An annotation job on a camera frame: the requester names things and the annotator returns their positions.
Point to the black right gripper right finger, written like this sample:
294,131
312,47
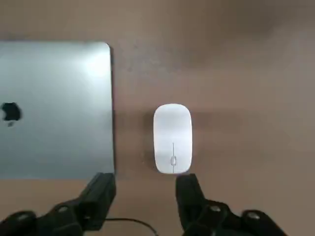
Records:
192,196

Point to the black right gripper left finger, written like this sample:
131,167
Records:
98,196

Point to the white computer mouse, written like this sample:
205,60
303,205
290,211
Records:
172,137

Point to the silver MacBook laptop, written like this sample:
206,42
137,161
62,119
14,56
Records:
56,110

